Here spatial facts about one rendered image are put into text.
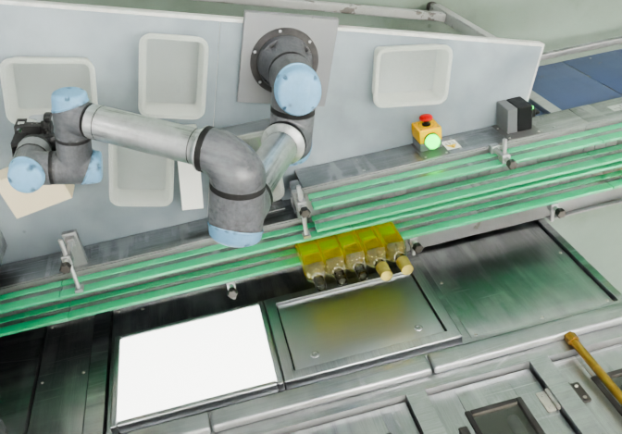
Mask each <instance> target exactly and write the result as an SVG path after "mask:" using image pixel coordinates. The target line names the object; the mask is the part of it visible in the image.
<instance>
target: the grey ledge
mask: <svg viewBox="0 0 622 434"><path fill-rule="evenodd" d="M620 203H622V188H617V189H613V190H610V191H606V192H599V193H595V194H591V195H587V196H583V197H579V198H576V199H572V200H568V201H564V202H560V203H558V207H559V208H563V209H564V210H565V212H566V215H565V217H567V216H571V215H575V214H578V213H582V212H586V211H591V210H594V209H598V208H602V207H606V206H609V205H616V204H620ZM541 218H546V219H547V220H550V211H549V210H548V209H547V205H546V206H542V207H537V208H533V209H530V210H526V211H522V212H518V213H514V214H510V215H506V216H502V217H496V218H492V219H487V220H483V221H480V222H476V223H472V224H468V225H465V226H460V227H456V228H452V229H446V230H442V231H438V232H433V233H430V234H426V235H422V236H418V237H417V242H419V243H420V244H421V245H422V246H423V247H427V246H431V245H434V244H438V243H443V242H449V241H453V240H457V239H461V238H465V237H468V236H472V235H476V234H481V233H484V232H488V231H492V230H496V229H502V228H506V227H510V226H514V225H518V224H522V223H526V222H530V221H533V220H537V219H541ZM404 241H405V245H406V251H407V252H408V251H411V246H410V245H409V243H408V242H407V239H406V240H404Z"/></svg>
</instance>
